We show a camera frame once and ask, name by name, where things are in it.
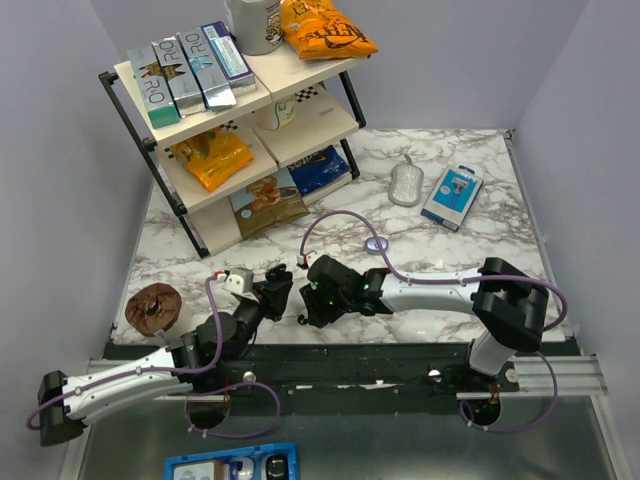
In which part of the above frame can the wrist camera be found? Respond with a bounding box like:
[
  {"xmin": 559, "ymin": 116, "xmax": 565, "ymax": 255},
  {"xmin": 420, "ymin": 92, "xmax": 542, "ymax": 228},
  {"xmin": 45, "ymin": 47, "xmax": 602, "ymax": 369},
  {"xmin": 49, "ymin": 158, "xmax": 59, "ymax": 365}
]
[
  {"xmin": 296, "ymin": 250, "xmax": 318, "ymax": 270},
  {"xmin": 223, "ymin": 267, "xmax": 254, "ymax": 296}
]

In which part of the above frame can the three tier shelf rack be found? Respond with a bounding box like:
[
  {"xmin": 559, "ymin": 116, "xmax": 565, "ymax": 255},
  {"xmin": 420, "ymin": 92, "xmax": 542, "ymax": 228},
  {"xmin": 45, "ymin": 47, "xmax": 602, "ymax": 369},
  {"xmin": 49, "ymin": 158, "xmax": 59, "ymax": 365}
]
[{"xmin": 99, "ymin": 45, "xmax": 366, "ymax": 257}]

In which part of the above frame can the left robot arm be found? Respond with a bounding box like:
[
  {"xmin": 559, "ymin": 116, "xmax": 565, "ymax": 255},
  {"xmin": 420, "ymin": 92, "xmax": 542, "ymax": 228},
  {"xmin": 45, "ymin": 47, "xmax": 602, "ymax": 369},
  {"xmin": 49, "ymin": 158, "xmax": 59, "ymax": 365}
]
[{"xmin": 26, "ymin": 264, "xmax": 293, "ymax": 447}]

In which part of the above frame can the teal silver toothpaste box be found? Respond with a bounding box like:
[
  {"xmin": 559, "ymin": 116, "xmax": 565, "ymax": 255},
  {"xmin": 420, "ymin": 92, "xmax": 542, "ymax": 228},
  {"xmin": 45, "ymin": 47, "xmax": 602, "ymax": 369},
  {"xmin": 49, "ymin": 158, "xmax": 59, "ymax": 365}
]
[{"xmin": 127, "ymin": 45, "xmax": 181, "ymax": 129}]

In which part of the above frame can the silver brown toothpaste box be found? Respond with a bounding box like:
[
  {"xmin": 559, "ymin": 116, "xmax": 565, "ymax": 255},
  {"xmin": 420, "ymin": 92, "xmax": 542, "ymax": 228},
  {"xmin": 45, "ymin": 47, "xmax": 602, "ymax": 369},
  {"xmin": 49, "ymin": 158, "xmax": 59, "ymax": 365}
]
[{"xmin": 152, "ymin": 37, "xmax": 206, "ymax": 118}]

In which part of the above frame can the orange snack bag middle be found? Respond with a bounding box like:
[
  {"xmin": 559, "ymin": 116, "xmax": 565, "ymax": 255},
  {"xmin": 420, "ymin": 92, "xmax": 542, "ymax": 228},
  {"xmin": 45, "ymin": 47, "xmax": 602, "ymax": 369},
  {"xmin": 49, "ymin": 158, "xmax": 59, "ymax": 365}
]
[{"xmin": 170, "ymin": 128, "xmax": 254, "ymax": 192}]

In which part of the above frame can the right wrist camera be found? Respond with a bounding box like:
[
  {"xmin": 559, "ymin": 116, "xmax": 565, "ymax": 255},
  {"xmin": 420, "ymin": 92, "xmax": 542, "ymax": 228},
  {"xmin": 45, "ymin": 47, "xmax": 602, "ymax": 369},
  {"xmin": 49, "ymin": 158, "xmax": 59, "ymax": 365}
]
[{"xmin": 296, "ymin": 250, "xmax": 318, "ymax": 270}]

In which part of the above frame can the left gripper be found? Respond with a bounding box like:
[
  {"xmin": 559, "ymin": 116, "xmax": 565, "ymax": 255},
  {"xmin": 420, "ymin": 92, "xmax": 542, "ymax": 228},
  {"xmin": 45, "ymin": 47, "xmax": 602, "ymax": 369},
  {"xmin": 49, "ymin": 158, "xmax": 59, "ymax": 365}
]
[{"xmin": 228, "ymin": 278, "xmax": 292, "ymax": 363}]

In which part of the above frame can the silver blue toothpaste box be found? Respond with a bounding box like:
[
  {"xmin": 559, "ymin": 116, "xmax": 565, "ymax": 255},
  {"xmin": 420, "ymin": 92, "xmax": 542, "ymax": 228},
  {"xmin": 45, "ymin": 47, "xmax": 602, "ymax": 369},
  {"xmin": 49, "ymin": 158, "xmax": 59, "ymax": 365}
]
[{"xmin": 178, "ymin": 29, "xmax": 236, "ymax": 111}]

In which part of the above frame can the brown snack bag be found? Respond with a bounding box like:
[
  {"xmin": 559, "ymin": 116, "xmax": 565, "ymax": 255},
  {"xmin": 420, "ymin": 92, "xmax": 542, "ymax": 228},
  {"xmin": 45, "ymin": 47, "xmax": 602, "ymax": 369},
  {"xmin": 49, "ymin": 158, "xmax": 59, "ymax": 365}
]
[{"xmin": 230, "ymin": 168, "xmax": 309, "ymax": 240}]

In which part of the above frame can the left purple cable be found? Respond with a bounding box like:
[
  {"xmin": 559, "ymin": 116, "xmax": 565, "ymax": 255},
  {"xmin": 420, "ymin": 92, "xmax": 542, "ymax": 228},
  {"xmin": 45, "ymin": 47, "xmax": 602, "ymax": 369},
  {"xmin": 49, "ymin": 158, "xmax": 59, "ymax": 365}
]
[{"xmin": 25, "ymin": 271, "xmax": 282, "ymax": 439}]

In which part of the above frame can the blue razor package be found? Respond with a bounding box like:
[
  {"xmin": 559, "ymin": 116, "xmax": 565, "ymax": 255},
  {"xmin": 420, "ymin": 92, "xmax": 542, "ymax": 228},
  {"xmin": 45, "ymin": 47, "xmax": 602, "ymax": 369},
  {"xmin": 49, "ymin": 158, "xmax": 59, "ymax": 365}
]
[{"xmin": 421, "ymin": 165, "xmax": 484, "ymax": 232}]

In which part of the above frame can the orange chips bag top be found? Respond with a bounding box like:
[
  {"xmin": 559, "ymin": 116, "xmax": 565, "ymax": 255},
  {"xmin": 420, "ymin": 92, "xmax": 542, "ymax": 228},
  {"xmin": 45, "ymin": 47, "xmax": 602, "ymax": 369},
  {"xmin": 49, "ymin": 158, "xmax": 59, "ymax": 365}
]
[{"xmin": 280, "ymin": 0, "xmax": 378, "ymax": 60}]

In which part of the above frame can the purple white box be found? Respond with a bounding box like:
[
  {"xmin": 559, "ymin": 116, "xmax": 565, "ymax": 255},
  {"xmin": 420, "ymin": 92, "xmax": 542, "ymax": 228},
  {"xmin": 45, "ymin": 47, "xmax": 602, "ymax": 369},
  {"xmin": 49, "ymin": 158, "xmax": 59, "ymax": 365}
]
[{"xmin": 201, "ymin": 21, "xmax": 257, "ymax": 96}]

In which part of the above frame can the black mounting rail base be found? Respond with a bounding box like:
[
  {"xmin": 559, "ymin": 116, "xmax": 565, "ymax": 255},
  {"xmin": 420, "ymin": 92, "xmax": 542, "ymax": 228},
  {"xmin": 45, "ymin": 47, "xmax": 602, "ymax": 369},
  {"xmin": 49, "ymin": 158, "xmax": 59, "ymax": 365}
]
[{"xmin": 102, "ymin": 341, "xmax": 526, "ymax": 416}]

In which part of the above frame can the white cup middle shelf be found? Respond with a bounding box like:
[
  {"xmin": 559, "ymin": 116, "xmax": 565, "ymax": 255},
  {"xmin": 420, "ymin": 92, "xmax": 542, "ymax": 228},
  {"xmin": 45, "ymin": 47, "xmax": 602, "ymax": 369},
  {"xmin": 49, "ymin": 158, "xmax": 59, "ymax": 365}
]
[{"xmin": 256, "ymin": 95, "xmax": 296, "ymax": 131}]

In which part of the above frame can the grey printed mug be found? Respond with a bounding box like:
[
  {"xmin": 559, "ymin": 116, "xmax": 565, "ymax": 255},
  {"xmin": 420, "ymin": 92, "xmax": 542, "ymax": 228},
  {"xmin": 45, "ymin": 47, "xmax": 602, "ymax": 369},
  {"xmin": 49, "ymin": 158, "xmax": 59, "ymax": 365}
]
[{"xmin": 224, "ymin": 0, "xmax": 283, "ymax": 56}]

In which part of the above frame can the purple cable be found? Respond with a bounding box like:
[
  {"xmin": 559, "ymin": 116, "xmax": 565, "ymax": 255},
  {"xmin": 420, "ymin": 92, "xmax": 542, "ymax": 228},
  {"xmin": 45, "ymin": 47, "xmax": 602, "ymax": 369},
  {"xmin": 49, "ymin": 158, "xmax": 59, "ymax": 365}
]
[
  {"xmin": 298, "ymin": 211, "xmax": 569, "ymax": 435},
  {"xmin": 25, "ymin": 271, "xmax": 282, "ymax": 439}
]

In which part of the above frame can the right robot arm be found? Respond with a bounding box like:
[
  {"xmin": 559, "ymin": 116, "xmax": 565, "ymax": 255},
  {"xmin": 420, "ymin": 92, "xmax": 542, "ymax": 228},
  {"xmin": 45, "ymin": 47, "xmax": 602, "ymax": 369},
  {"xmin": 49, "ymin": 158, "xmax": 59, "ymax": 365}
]
[{"xmin": 300, "ymin": 255, "xmax": 549, "ymax": 392}]

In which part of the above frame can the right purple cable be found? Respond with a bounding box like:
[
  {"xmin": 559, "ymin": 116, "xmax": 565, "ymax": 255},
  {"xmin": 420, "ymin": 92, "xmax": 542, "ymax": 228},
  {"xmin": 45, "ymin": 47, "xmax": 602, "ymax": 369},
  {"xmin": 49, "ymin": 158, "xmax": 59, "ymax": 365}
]
[{"xmin": 298, "ymin": 211, "xmax": 569, "ymax": 435}]

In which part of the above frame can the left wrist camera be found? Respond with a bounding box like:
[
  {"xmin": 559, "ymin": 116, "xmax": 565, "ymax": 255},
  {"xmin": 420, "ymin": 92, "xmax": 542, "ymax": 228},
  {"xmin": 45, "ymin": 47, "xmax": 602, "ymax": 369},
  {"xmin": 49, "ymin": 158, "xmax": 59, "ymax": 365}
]
[{"xmin": 223, "ymin": 267, "xmax": 254, "ymax": 296}]

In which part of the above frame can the lavender earbud charging case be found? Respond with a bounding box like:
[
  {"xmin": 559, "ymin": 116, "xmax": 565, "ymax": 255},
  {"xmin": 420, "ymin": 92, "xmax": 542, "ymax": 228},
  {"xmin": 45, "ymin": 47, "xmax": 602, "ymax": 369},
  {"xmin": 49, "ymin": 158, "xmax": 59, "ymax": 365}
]
[{"xmin": 364, "ymin": 236, "xmax": 389, "ymax": 255}]

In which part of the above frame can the blue tray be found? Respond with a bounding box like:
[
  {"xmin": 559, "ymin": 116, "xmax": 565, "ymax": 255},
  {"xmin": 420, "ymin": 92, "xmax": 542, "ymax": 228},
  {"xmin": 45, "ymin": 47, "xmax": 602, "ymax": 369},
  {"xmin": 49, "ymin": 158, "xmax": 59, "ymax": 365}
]
[{"xmin": 164, "ymin": 442, "xmax": 300, "ymax": 480}]

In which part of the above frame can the blue chips bag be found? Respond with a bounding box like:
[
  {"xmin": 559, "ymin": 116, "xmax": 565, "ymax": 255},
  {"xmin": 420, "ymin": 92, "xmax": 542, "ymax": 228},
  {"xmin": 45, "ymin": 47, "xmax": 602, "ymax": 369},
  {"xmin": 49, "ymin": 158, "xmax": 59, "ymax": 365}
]
[{"xmin": 287, "ymin": 146, "xmax": 350, "ymax": 196}]

